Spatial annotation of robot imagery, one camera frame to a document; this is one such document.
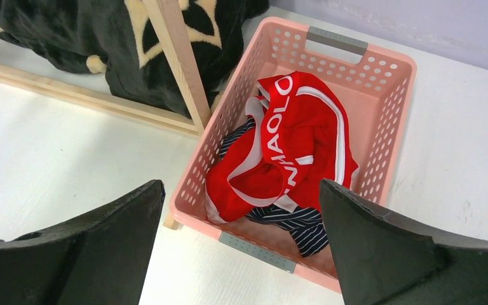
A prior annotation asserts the black floral plush cushion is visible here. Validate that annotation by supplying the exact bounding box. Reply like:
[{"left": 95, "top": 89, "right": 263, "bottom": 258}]
[{"left": 0, "top": 0, "right": 269, "bottom": 118}]

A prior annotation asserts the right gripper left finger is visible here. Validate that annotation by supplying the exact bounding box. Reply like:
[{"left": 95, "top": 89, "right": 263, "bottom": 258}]
[{"left": 0, "top": 180, "right": 165, "bottom": 304}]

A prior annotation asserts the pink plastic basket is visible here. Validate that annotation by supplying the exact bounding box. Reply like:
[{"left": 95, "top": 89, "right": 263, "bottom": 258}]
[{"left": 170, "top": 17, "right": 417, "bottom": 292}]

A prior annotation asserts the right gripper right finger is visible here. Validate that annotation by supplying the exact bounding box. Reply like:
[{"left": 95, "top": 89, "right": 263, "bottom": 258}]
[{"left": 320, "top": 179, "right": 488, "bottom": 304}]

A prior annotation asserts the red underwear with white lettering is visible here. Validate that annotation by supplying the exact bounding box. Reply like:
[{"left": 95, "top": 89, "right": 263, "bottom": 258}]
[{"left": 205, "top": 71, "right": 359, "bottom": 224}]

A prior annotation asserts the navy striped underwear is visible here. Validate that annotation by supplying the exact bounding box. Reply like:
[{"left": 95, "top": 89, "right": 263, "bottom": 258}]
[{"left": 207, "top": 116, "right": 329, "bottom": 257}]

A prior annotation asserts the wooden clothes rack frame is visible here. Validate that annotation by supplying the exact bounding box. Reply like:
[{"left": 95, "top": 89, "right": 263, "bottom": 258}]
[{"left": 0, "top": 0, "right": 212, "bottom": 231}]

